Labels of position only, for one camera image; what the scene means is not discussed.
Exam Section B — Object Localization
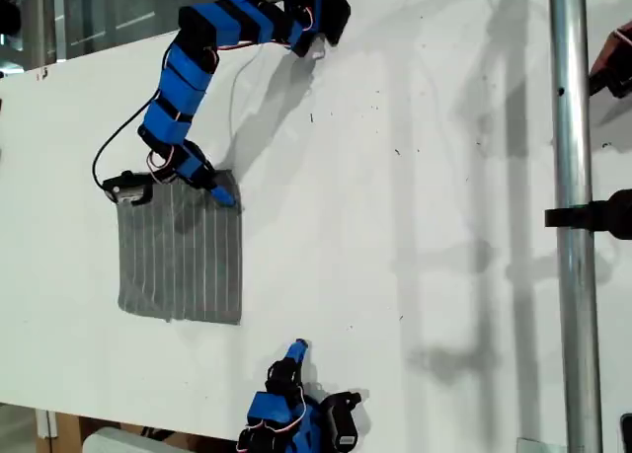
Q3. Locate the grey striped towel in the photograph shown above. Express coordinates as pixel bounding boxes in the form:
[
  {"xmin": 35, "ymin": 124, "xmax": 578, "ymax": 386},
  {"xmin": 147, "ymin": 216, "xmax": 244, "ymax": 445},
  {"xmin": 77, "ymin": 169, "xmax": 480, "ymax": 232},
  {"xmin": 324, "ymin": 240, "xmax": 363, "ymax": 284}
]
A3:
[{"xmin": 117, "ymin": 169, "xmax": 244, "ymax": 326}]

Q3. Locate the white box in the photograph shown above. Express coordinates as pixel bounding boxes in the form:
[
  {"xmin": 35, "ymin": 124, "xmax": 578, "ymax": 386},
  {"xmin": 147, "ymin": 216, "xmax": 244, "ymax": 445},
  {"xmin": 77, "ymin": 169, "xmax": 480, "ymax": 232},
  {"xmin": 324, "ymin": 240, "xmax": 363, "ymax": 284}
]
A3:
[{"xmin": 82, "ymin": 425, "xmax": 198, "ymax": 453}]

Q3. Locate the wooden table leg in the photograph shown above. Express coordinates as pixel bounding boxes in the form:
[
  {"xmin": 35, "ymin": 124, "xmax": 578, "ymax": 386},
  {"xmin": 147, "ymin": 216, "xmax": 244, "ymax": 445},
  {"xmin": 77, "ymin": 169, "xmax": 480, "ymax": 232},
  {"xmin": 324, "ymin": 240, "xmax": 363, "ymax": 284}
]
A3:
[{"xmin": 35, "ymin": 409, "xmax": 84, "ymax": 453}]

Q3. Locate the black round object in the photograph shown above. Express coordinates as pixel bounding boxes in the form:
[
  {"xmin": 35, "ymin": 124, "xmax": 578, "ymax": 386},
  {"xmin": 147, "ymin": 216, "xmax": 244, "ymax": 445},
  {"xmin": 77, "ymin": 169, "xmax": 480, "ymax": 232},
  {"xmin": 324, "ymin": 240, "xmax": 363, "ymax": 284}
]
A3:
[{"xmin": 0, "ymin": 0, "xmax": 22, "ymax": 38}]

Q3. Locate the black clamp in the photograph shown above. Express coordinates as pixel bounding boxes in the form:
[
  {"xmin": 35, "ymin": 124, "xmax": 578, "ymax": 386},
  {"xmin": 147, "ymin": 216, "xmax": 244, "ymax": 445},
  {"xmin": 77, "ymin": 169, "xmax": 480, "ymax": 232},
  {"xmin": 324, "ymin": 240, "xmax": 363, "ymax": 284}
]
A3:
[{"xmin": 544, "ymin": 189, "xmax": 632, "ymax": 241}]

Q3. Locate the reddish brown object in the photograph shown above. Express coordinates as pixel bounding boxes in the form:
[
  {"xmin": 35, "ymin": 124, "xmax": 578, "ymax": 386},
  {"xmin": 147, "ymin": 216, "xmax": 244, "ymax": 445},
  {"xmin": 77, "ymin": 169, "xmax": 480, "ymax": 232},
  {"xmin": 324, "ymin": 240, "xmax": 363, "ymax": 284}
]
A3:
[{"xmin": 587, "ymin": 21, "xmax": 632, "ymax": 99}]

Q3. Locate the black camera stalk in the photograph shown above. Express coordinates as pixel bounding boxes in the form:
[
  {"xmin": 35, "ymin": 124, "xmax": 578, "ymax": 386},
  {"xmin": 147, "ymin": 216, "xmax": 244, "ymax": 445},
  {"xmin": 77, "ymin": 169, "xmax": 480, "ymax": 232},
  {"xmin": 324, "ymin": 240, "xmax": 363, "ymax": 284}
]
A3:
[{"xmin": 318, "ymin": 391, "xmax": 363, "ymax": 415}]

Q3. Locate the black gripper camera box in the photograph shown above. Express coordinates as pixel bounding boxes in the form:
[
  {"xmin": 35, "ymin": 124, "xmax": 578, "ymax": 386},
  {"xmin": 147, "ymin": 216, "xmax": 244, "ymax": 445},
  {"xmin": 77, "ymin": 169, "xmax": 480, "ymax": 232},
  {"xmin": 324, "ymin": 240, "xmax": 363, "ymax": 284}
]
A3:
[
  {"xmin": 329, "ymin": 404, "xmax": 360, "ymax": 453},
  {"xmin": 101, "ymin": 170, "xmax": 153, "ymax": 207}
]

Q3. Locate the black camera cable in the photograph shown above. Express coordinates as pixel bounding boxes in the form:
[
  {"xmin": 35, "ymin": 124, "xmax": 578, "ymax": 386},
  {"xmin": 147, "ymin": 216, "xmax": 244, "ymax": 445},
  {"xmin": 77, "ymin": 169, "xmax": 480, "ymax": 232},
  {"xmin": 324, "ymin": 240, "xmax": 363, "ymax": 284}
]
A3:
[{"xmin": 91, "ymin": 90, "xmax": 164, "ymax": 188}]

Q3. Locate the steel post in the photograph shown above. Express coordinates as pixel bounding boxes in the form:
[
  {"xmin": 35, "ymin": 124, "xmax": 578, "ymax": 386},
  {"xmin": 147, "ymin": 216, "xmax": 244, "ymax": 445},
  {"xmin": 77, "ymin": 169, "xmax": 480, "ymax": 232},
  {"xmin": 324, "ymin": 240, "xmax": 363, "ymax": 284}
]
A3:
[{"xmin": 547, "ymin": 0, "xmax": 604, "ymax": 453}]

